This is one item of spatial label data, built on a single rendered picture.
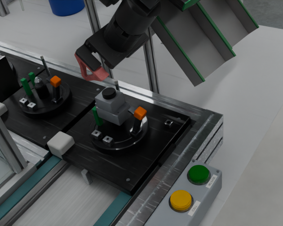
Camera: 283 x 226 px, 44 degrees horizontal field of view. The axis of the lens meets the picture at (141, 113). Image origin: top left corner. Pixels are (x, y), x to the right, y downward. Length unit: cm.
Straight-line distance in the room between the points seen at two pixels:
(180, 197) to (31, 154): 38
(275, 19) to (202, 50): 230
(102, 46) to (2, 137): 30
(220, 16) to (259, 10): 232
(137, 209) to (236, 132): 38
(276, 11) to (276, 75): 222
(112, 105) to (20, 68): 50
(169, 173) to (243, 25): 52
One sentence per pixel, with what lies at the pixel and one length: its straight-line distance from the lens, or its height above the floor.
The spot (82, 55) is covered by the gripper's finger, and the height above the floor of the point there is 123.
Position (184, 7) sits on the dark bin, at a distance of 78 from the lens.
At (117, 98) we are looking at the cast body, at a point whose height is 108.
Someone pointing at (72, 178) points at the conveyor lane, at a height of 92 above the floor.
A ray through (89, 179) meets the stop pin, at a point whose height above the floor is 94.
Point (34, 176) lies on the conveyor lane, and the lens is 84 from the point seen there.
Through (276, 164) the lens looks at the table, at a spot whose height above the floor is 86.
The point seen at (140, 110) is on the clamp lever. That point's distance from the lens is 71.
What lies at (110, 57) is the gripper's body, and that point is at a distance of 60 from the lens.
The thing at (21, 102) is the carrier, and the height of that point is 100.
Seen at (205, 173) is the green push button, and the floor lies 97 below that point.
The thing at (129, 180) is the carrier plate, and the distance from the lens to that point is 73.
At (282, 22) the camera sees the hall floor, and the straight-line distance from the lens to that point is 317.
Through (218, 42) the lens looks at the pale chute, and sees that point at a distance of 95.
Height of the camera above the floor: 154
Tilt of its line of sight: 42 degrees down
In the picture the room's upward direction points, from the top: 11 degrees counter-clockwise
